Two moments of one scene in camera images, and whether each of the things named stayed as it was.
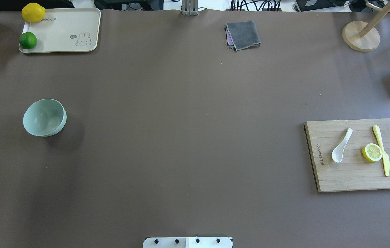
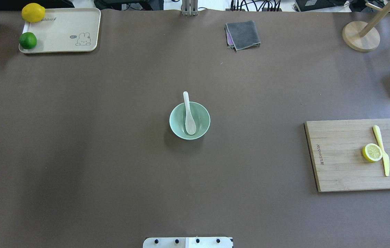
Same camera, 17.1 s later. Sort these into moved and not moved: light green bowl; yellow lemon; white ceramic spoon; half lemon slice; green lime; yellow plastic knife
Moved: white ceramic spoon; light green bowl
Not moved: half lemon slice; green lime; yellow plastic knife; yellow lemon
